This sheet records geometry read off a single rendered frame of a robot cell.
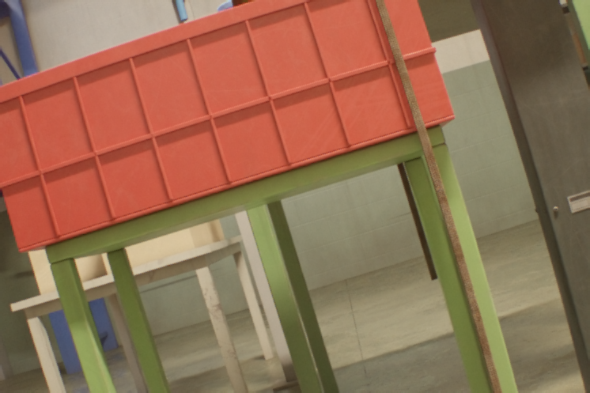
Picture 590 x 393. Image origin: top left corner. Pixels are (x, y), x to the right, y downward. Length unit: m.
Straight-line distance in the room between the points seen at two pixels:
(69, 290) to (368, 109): 0.46
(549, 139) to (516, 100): 0.08
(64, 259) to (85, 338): 0.11
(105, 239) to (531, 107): 0.65
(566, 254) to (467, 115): 5.79
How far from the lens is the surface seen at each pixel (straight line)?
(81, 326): 1.23
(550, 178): 1.38
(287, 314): 1.88
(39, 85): 1.22
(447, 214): 1.15
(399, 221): 7.05
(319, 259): 7.05
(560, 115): 1.38
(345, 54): 1.17
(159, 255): 2.94
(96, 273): 3.21
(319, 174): 1.18
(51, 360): 3.08
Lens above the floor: 0.56
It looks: 1 degrees up
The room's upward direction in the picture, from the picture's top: 17 degrees counter-clockwise
